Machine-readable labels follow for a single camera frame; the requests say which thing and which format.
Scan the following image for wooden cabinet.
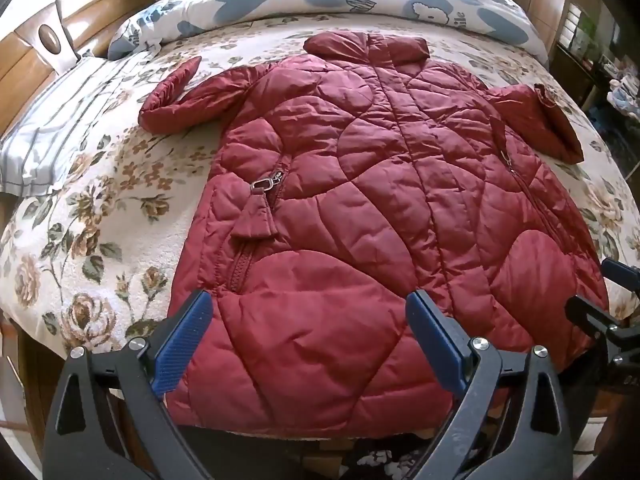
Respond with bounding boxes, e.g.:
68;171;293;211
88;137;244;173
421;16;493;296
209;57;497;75
520;0;577;57

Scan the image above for pile of mixed clothes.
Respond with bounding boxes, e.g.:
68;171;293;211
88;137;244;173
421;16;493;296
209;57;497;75
606;60;640;117

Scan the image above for green and white boxes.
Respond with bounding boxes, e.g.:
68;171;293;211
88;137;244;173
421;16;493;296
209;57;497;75
567;4;622;58

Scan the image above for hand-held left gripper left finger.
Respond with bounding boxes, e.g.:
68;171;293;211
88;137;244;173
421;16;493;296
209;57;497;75
42;290;222;480

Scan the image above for red quilted coat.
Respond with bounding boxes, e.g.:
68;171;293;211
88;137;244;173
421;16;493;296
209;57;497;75
138;31;609;423

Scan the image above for wooden headboard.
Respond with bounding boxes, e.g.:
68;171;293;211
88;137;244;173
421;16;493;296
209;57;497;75
0;0;157;137

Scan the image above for floral bed blanket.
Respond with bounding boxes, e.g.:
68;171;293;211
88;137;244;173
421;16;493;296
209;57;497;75
0;14;640;361

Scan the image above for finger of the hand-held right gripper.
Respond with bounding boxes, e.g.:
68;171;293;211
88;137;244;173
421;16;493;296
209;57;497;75
565;294;640;361
601;257;640;288

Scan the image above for grey striped pillow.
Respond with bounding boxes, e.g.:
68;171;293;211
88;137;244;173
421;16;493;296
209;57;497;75
0;52;153;197

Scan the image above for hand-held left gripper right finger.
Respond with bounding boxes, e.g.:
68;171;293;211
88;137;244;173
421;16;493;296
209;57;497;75
405;290;572;480

